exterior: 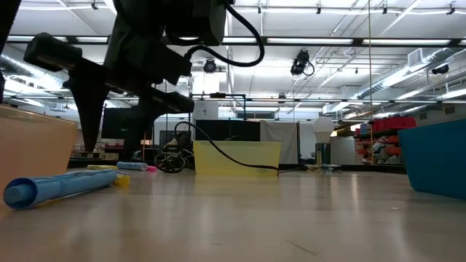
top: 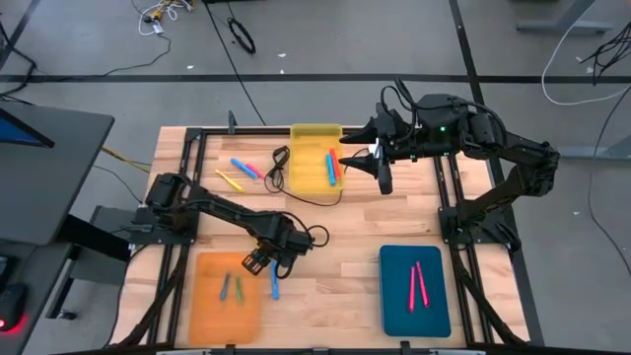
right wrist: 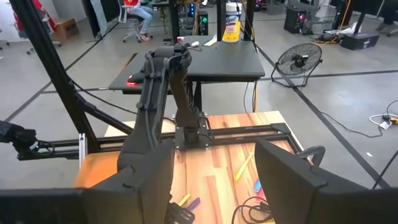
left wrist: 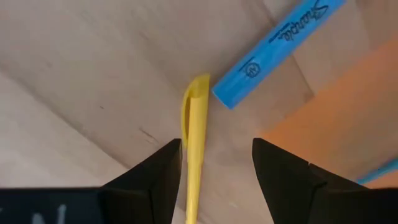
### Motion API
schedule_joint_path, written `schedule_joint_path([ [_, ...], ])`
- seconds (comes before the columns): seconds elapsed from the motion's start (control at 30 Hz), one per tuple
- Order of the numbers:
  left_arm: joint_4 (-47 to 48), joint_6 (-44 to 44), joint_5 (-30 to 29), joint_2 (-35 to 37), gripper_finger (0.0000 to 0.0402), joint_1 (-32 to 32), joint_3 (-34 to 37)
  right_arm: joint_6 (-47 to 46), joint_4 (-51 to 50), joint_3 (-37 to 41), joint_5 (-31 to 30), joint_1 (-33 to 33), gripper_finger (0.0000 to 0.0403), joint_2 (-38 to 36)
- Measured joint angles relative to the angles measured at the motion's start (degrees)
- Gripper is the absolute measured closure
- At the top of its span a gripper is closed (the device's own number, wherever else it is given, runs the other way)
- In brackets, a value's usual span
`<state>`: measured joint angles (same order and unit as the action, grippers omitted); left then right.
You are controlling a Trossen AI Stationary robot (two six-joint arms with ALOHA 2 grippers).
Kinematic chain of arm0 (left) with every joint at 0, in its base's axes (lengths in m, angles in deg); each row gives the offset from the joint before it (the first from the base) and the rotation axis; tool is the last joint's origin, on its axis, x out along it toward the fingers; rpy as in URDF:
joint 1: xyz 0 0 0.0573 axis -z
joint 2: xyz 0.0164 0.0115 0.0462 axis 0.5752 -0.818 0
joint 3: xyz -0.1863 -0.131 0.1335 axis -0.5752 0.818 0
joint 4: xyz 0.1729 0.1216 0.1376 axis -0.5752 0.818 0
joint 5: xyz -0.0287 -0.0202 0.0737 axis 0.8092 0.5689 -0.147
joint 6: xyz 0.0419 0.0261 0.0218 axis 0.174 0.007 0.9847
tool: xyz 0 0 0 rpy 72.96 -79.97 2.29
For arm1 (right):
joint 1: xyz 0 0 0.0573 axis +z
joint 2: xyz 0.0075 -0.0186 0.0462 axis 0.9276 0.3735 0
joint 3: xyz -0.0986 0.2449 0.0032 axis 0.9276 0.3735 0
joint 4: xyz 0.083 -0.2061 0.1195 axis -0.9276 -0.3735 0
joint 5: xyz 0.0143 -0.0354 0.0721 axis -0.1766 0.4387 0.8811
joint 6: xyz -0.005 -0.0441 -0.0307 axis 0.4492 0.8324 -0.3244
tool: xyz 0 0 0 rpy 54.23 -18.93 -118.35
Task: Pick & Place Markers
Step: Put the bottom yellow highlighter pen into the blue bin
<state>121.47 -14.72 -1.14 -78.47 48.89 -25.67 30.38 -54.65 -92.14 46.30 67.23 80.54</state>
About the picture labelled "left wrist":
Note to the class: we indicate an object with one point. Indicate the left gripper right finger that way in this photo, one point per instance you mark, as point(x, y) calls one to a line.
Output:
point(280, 180)

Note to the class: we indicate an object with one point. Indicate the blue Sharpie highlighter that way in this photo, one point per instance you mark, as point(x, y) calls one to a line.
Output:
point(267, 53)

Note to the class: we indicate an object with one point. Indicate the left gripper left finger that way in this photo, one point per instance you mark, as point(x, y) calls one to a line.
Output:
point(164, 180)

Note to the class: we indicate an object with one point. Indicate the slim yellow highlighter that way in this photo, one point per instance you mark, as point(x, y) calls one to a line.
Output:
point(196, 140)

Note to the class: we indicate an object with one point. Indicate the translucent orange plastic tray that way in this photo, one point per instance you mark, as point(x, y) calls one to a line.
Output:
point(357, 118)

